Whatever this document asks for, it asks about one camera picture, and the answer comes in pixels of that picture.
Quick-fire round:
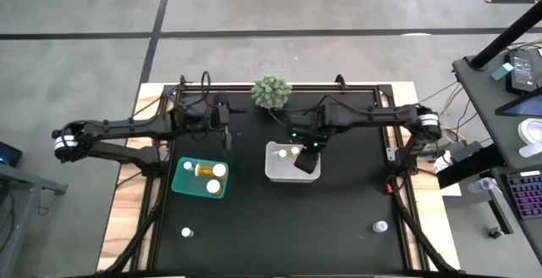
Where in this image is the small teal box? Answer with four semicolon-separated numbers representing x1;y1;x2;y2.
490;62;515;81

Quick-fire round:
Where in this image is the backlit computer keyboard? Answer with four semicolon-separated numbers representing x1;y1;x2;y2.
506;171;542;220

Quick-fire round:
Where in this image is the black metal table frame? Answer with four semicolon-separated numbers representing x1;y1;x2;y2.
101;74;461;278

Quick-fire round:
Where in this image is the black pole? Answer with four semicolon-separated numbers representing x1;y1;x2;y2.
469;0;542;70

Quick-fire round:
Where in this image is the grey side table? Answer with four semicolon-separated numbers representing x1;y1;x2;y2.
451;36;542;270

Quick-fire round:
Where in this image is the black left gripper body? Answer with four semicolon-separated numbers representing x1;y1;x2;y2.
211;93;233;129

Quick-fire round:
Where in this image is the teal plastic bin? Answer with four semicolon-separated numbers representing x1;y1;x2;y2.
170;156;230;200

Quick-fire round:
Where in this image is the grey metal desk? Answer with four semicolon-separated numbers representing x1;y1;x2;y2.
0;163;69;278

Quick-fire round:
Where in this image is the green artificial succulent plant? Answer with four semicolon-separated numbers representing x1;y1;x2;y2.
250;75;293;112

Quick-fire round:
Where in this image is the dark laptop screen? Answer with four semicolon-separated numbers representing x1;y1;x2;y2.
494;91;542;118

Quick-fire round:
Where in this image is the clear plastic water bottle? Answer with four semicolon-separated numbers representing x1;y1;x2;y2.
467;177;496;194

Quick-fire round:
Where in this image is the black device with blue light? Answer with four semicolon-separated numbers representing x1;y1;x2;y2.
0;142;23;168

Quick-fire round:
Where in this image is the white plastic bin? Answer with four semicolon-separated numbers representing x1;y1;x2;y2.
264;141;322;184

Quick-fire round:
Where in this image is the amber white-capped pill bottle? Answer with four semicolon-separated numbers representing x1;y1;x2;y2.
194;163;228;180
206;179;224;197

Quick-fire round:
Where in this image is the black tablet device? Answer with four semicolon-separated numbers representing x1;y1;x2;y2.
507;47;542;95

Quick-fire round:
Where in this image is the white round object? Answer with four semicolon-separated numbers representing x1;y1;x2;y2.
517;117;542;146

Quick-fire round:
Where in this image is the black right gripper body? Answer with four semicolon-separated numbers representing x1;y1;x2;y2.
293;147;320;175

